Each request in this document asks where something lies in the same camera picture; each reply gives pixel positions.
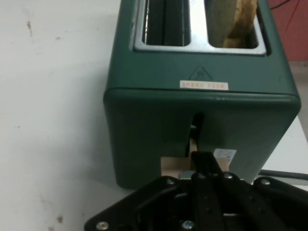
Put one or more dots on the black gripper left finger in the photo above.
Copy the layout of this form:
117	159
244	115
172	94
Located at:
168	204

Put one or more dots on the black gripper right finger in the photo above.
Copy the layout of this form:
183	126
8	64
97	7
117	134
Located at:
264	207

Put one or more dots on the beige toaster lever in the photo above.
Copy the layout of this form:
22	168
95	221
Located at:
173	167

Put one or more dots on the green two-slot toaster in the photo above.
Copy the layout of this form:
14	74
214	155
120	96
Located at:
156	115

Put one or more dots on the toasted bread slice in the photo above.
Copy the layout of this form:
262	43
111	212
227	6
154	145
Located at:
243	21

